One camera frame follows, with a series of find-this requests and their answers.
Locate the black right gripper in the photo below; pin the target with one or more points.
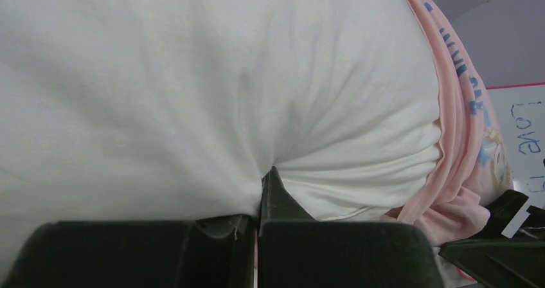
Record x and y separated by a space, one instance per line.
497 261

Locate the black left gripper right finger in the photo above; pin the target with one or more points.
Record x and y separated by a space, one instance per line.
295 250

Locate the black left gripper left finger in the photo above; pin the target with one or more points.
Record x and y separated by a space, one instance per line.
216 252

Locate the Elsa print pink-lined pillowcase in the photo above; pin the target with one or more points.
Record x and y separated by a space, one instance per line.
473 170

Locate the white pillow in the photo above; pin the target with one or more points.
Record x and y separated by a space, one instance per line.
176 109

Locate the pink framed whiteboard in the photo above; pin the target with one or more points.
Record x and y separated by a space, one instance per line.
520 113

